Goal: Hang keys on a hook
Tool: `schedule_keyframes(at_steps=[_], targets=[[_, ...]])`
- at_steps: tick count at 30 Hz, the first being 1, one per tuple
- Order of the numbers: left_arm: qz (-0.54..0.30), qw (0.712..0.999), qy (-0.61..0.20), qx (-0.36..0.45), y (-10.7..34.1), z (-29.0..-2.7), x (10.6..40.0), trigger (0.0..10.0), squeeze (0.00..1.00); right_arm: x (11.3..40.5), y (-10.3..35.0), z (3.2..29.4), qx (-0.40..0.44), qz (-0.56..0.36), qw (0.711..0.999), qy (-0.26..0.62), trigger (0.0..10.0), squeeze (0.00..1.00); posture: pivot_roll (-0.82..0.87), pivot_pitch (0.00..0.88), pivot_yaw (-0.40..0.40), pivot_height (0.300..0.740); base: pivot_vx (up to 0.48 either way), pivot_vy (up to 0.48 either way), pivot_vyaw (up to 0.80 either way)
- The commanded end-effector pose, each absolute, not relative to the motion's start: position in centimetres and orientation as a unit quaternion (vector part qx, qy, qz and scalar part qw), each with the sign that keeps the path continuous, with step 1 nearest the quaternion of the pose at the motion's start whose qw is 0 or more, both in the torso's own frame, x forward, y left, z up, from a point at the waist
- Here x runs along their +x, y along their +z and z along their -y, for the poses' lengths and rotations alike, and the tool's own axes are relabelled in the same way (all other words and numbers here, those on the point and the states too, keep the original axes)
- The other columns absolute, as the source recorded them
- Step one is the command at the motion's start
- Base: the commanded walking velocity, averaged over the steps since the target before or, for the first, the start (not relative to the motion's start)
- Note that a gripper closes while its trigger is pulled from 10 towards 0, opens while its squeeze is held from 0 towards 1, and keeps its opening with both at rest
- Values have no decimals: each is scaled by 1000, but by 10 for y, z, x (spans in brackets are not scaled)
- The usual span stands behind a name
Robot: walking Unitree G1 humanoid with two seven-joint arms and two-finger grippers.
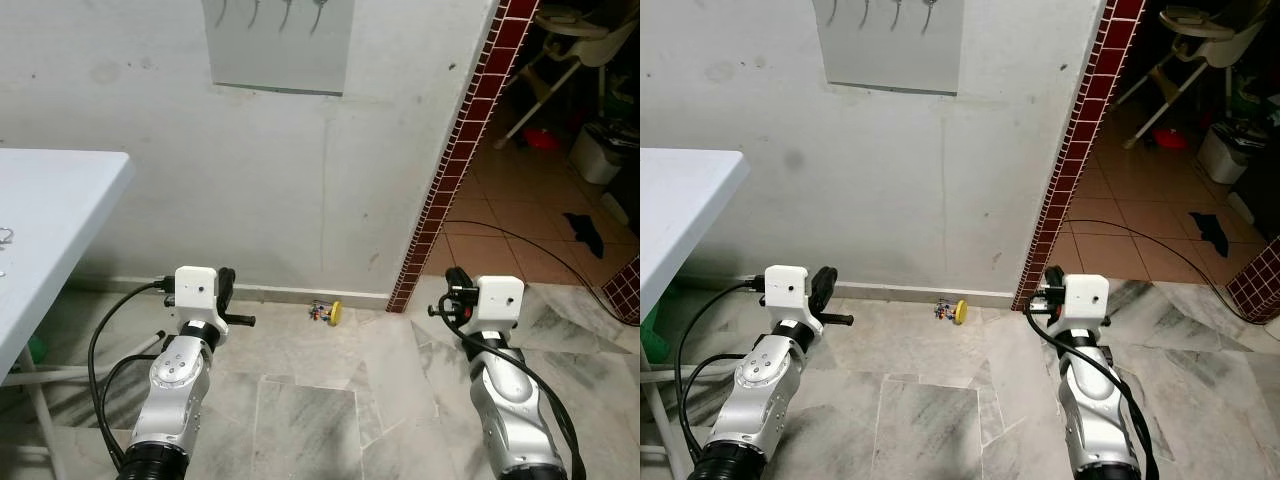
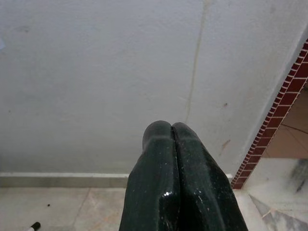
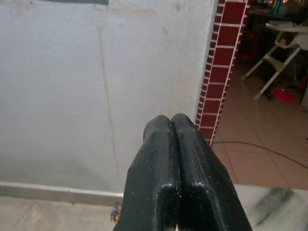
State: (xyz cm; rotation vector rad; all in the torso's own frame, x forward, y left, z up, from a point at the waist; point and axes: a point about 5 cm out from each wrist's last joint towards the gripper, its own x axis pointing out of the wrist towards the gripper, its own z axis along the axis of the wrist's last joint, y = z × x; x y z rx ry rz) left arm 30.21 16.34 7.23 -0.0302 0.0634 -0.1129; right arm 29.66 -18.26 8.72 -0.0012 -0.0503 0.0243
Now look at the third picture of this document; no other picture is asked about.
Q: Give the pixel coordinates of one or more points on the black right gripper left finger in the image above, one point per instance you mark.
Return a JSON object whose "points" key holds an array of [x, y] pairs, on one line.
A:
{"points": [[154, 173]]}

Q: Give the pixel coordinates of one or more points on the grey wall skirting ledge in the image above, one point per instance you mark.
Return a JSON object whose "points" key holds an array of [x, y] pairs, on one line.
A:
{"points": [[60, 192]]}

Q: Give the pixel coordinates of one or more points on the red brick tile pillar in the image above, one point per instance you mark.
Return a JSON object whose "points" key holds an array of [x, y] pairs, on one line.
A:
{"points": [[223, 53]]}

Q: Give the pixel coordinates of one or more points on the dark wooden table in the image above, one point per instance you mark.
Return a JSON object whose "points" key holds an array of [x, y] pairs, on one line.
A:
{"points": [[262, 16]]}

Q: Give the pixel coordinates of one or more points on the teal bottle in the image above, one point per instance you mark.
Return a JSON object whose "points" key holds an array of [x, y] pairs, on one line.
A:
{"points": [[279, 6]]}

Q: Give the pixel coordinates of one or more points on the red flat toy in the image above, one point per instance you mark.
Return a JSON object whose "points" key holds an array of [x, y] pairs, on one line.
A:
{"points": [[283, 94]]}

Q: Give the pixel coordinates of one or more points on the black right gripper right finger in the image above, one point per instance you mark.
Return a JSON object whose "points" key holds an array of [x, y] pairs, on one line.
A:
{"points": [[204, 183]]}

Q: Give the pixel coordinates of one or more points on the white high chair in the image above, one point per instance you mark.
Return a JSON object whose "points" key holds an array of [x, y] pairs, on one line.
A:
{"points": [[272, 51]]}

